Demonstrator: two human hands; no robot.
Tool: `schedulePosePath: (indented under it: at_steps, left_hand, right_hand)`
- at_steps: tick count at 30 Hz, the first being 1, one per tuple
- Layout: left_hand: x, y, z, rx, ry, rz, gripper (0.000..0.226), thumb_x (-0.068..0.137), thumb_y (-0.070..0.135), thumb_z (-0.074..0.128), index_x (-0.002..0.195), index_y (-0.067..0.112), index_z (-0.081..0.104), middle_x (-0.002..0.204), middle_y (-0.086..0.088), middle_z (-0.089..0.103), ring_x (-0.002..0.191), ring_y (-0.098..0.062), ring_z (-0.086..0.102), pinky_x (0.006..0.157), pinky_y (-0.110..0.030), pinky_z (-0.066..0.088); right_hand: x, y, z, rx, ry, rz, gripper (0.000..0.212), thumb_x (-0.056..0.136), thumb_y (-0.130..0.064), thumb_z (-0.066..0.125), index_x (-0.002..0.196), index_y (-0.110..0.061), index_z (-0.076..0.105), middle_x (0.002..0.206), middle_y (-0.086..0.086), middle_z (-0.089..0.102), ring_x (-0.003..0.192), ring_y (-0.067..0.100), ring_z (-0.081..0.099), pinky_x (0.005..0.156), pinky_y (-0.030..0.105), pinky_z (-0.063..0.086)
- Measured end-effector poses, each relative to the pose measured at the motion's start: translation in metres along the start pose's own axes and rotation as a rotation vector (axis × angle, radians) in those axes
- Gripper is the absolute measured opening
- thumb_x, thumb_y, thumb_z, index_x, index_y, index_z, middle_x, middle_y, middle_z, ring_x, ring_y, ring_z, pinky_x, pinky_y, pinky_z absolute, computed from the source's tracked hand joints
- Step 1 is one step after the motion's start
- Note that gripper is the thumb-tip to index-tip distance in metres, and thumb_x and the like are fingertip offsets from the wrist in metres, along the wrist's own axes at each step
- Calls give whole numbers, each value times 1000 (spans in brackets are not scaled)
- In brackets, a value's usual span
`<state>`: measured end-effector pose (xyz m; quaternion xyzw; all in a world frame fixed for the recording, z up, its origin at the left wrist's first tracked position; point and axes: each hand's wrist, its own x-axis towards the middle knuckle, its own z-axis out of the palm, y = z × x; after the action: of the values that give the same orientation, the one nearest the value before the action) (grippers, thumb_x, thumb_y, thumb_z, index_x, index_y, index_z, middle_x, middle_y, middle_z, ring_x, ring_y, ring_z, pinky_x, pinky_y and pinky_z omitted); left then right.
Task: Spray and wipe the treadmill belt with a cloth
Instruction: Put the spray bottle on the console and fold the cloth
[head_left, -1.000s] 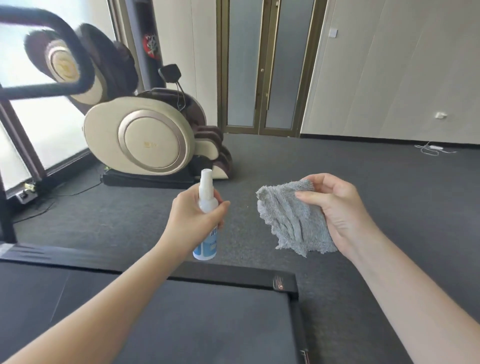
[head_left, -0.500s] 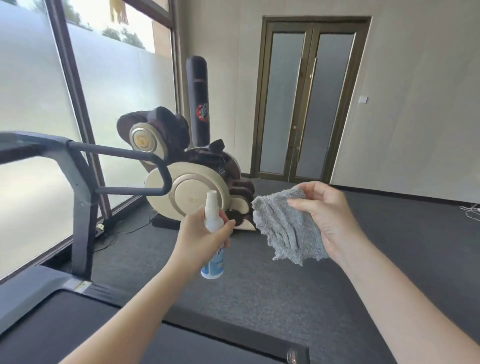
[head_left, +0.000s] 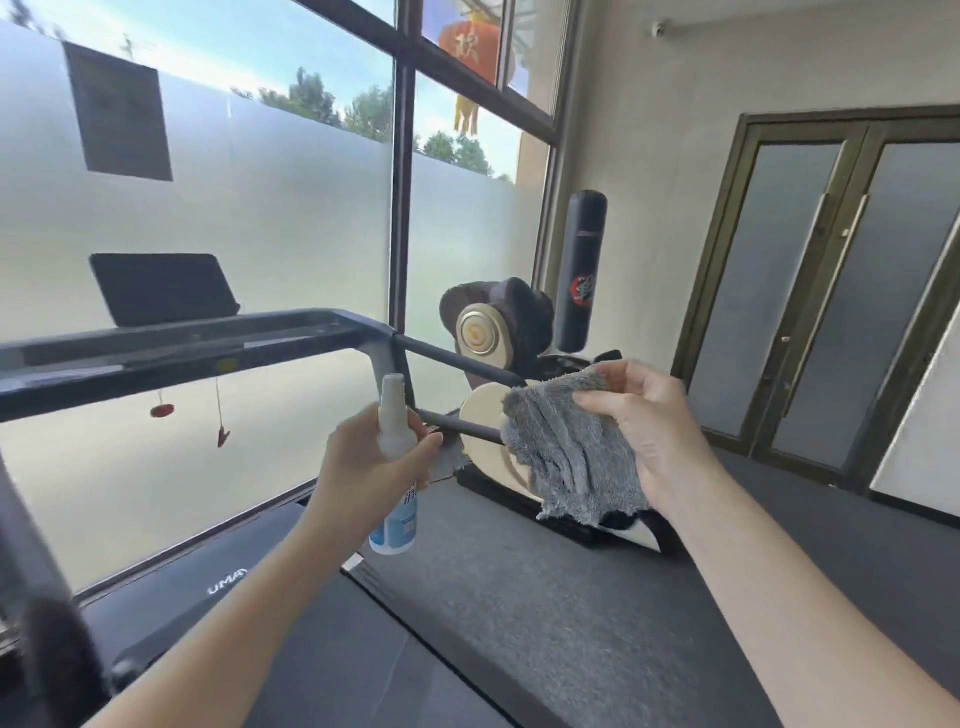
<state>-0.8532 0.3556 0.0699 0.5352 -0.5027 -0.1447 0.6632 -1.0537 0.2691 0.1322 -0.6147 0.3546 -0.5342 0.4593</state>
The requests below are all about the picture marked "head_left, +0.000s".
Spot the person's left hand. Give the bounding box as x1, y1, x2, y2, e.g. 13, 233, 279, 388
303, 404, 445, 560

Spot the person's right hand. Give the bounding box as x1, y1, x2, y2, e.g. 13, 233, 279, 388
573, 359, 725, 526

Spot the white blue spray bottle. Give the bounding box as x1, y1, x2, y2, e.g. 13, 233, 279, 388
367, 373, 421, 556

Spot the grey fluffy cloth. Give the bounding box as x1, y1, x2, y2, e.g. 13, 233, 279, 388
500, 367, 650, 523

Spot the dark grey treadmill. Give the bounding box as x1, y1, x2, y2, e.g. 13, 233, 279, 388
0, 252, 785, 728

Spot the person's left forearm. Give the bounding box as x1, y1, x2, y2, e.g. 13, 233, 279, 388
86, 517, 346, 728

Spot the person's right forearm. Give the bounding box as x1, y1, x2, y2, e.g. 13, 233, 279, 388
667, 464, 960, 728

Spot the dark glass double door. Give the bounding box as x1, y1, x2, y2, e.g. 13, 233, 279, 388
671, 104, 960, 519

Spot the beige brown massage chair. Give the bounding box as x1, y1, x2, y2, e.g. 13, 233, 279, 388
438, 277, 676, 556

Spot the black punching bag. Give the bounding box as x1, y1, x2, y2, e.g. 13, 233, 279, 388
553, 189, 609, 354

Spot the black console screen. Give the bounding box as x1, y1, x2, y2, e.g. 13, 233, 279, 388
88, 252, 243, 329

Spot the row of green trees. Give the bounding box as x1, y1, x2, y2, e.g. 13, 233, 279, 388
230, 65, 519, 185

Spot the large red lantern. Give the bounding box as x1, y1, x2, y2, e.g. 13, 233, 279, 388
437, 11, 519, 140

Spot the grey instruction poster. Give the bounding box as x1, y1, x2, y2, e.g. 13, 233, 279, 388
62, 41, 175, 184

